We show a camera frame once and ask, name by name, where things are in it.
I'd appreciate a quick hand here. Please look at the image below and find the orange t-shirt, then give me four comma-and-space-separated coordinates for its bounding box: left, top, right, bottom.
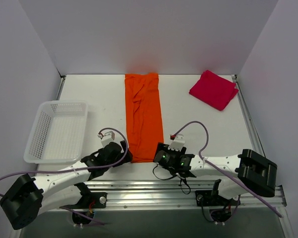
125, 73, 164, 163

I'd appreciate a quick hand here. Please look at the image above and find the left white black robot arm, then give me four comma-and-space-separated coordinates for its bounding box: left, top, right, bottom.
0, 141, 133, 230

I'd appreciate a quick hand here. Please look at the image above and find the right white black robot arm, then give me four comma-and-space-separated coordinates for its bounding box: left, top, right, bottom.
153, 143, 278, 205

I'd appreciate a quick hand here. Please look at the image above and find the white perforated plastic basket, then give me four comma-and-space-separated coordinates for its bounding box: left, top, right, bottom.
23, 100, 88, 164

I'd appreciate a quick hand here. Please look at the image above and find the folded magenta t-shirt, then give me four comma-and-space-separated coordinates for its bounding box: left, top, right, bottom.
189, 70, 239, 111

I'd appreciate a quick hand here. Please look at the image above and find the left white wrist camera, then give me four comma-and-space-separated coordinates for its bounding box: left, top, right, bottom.
97, 131, 115, 147

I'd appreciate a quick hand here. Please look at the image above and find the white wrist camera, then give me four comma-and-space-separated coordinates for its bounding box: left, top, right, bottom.
97, 131, 115, 147
168, 134, 185, 151

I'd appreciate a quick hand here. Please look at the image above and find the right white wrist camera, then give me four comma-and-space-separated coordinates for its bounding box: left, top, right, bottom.
168, 134, 185, 151

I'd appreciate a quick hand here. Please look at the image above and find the thin black cable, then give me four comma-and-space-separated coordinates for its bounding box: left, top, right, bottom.
152, 163, 192, 195

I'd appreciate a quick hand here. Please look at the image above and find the aluminium rail frame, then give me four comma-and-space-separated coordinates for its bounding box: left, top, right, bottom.
9, 74, 293, 238

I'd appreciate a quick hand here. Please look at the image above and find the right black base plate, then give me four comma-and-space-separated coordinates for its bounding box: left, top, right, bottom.
195, 190, 240, 207

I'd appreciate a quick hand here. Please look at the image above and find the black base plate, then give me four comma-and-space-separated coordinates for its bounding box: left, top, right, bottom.
65, 192, 107, 209
195, 190, 240, 207

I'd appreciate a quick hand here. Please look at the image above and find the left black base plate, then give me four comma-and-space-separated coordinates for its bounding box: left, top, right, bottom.
65, 192, 107, 209

